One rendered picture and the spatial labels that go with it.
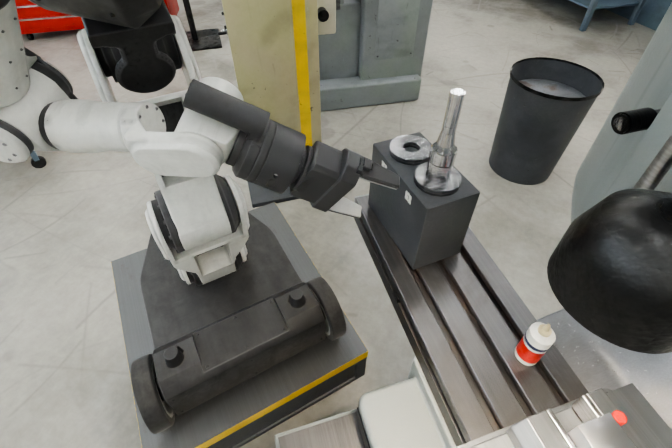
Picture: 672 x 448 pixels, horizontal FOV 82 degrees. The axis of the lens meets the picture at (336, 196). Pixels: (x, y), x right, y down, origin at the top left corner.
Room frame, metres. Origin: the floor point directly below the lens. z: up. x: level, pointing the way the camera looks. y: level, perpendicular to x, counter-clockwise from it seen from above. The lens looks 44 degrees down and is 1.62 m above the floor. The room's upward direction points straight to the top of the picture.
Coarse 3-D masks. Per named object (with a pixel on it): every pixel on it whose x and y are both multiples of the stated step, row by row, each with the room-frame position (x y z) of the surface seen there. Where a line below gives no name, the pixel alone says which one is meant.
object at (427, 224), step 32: (384, 160) 0.64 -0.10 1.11; (416, 160) 0.62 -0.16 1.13; (384, 192) 0.63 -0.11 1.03; (416, 192) 0.54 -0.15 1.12; (448, 192) 0.53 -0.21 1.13; (384, 224) 0.61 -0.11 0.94; (416, 224) 0.51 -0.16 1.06; (448, 224) 0.51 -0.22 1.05; (416, 256) 0.49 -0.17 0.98; (448, 256) 0.53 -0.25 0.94
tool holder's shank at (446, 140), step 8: (456, 88) 0.58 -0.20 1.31; (456, 96) 0.56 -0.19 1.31; (448, 104) 0.57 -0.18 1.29; (456, 104) 0.56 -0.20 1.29; (448, 112) 0.56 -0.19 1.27; (456, 112) 0.56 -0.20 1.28; (448, 120) 0.56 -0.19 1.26; (456, 120) 0.56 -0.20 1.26; (448, 128) 0.56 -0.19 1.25; (440, 136) 0.57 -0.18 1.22; (448, 136) 0.56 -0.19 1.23; (440, 144) 0.56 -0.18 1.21; (448, 144) 0.56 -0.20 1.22
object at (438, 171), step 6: (432, 156) 0.56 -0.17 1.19; (432, 162) 0.56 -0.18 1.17; (438, 162) 0.55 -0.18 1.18; (444, 162) 0.55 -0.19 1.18; (450, 162) 0.55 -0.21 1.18; (432, 168) 0.56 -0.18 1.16; (438, 168) 0.55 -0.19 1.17; (444, 168) 0.55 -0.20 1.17; (450, 168) 0.55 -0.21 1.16; (426, 174) 0.57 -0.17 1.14; (432, 174) 0.55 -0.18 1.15; (438, 174) 0.55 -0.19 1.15; (444, 174) 0.55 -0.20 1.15; (450, 174) 0.56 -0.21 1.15; (432, 180) 0.55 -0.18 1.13; (438, 180) 0.55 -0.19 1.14; (444, 180) 0.55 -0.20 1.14
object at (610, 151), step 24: (648, 48) 0.27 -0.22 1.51; (648, 72) 0.25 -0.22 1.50; (624, 96) 0.27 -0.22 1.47; (648, 96) 0.24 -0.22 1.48; (600, 144) 0.26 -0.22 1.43; (624, 144) 0.24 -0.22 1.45; (600, 168) 0.24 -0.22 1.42; (576, 192) 0.26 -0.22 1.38; (600, 192) 0.23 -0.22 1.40; (576, 216) 0.24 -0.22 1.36
